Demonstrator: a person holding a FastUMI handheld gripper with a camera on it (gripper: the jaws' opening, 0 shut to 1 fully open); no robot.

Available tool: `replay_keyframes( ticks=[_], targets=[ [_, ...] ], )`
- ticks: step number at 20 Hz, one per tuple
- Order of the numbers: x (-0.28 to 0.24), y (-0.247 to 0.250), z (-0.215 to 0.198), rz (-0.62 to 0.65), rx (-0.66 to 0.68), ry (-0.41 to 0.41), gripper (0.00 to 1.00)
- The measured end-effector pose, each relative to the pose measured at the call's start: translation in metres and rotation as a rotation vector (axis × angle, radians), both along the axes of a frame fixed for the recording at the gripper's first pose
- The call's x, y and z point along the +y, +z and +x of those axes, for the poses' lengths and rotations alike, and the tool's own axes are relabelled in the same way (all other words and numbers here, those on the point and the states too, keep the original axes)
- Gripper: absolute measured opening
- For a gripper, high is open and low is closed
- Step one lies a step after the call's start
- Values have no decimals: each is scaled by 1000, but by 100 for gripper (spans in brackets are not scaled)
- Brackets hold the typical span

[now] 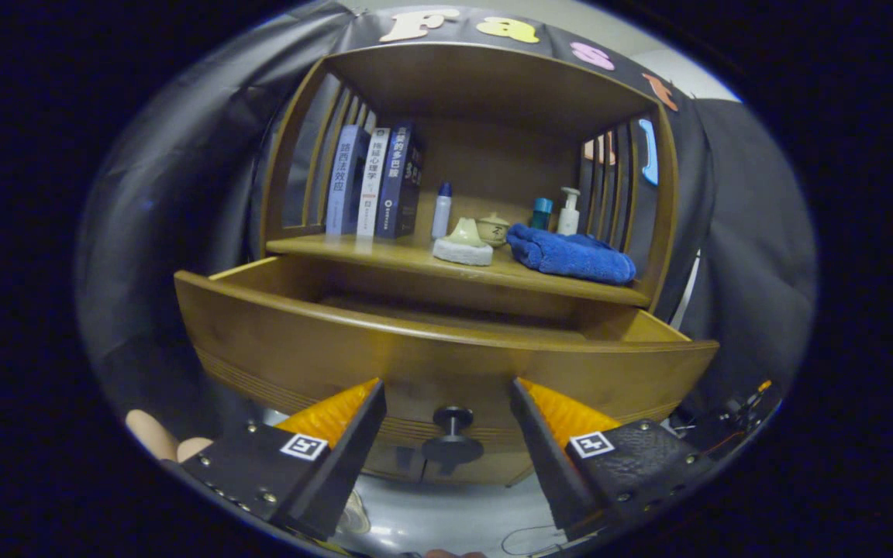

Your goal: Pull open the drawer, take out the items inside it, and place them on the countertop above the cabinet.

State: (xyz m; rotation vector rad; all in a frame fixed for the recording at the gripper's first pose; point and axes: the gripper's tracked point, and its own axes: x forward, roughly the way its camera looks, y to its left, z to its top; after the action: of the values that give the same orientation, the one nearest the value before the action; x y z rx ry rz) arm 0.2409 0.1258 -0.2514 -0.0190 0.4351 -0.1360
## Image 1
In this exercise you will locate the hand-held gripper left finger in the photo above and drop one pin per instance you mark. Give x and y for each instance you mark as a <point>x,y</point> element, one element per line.
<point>349,457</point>

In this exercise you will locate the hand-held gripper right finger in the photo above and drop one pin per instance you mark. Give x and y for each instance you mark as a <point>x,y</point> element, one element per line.
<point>543,457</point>

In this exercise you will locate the teal bottle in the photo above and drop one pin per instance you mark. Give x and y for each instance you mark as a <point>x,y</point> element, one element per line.
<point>541,215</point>

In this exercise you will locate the white book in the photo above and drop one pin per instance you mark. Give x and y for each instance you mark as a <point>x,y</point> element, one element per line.
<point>371,186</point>

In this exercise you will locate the wooden countertop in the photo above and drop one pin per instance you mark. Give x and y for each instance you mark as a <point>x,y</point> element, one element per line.
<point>384,252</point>

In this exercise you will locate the wooden cabinet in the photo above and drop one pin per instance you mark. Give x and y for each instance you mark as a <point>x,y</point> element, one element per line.
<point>493,155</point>

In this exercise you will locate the person's left leg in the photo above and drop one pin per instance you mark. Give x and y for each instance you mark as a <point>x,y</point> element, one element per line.
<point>150,435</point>

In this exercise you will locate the pale shoe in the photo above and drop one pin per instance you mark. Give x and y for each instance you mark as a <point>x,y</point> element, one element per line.
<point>353,513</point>

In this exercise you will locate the person's leg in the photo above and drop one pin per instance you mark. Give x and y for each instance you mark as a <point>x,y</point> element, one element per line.
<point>150,435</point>
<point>194,449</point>

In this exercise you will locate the dark navy book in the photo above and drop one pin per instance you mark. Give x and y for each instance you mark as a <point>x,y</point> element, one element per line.
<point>398,182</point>

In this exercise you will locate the blue towel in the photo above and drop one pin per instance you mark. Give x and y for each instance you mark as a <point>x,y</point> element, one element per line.
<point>570,256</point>

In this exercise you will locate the person's right leg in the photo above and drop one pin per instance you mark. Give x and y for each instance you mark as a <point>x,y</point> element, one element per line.
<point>194,449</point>

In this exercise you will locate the pale green and white ornament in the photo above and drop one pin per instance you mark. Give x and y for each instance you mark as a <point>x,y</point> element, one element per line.
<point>462,249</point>

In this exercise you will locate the beige lidded tea bowl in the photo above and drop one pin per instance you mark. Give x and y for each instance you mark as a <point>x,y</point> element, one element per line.
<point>495,229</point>

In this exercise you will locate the light blue book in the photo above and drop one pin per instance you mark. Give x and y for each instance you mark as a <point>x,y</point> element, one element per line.
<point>340,182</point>

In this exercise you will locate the white stand pole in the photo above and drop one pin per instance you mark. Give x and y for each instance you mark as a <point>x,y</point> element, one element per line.
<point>684,291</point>

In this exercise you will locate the white bottle with blue cap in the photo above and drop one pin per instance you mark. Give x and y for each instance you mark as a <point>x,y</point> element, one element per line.
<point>441,215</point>

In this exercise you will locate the wooden drawer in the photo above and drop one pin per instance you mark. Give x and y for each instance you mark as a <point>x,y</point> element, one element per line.
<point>431,364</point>

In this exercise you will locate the black electronics box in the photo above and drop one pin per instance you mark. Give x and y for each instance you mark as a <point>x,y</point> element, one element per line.
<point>725,426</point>

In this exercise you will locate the white pump bottle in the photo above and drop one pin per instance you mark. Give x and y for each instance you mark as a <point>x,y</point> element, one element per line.
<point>568,218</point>

